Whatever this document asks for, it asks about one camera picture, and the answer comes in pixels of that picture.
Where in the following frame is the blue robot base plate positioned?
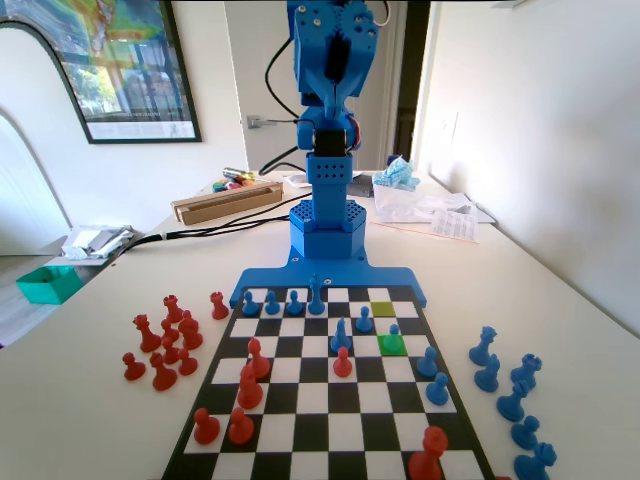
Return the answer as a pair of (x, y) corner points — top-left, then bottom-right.
(229, 249), (429, 309)

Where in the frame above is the black white chessboard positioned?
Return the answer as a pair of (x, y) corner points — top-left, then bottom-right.
(160, 285), (496, 480)

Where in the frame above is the white door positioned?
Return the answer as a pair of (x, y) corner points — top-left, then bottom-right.
(224, 0), (407, 174)

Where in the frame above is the blue chess king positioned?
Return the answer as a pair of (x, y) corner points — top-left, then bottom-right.
(307, 272), (324, 316)

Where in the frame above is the colourful marker set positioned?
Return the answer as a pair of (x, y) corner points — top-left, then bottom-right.
(212, 178), (262, 194)

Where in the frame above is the thin black cable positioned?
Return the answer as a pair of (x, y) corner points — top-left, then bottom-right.
(257, 147), (307, 176)

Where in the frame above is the black table cable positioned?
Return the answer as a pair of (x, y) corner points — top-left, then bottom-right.
(118, 195), (304, 259)
(164, 217), (296, 240)

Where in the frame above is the clear plastic bag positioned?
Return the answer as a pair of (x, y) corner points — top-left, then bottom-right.
(374, 184), (476, 224)

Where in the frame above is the green plastic bin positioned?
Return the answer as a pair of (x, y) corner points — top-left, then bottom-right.
(15, 264), (84, 305)

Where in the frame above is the red chess queen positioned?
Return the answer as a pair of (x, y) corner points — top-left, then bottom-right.
(133, 313), (164, 353)

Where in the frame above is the long cardboard box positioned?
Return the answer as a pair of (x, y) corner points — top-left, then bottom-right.
(170, 180), (285, 226)

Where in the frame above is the grey flat box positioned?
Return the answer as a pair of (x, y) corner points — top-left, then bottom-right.
(348, 172), (376, 198)

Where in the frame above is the blue white packet bag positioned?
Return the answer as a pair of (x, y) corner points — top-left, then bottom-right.
(372, 154), (422, 194)

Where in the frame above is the framed colourful poster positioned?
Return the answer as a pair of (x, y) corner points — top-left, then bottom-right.
(0, 0), (204, 146)

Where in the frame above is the white arched panel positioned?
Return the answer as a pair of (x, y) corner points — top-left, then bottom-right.
(0, 19), (94, 259)

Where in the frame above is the silver foil paper pile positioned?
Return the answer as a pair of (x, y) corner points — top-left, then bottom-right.
(61, 224), (137, 260)

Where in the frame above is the printed paper sheet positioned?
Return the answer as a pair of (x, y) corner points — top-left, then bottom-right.
(428, 207), (481, 245)

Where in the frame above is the blue chess queen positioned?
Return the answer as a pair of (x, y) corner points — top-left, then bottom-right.
(468, 325), (500, 366)

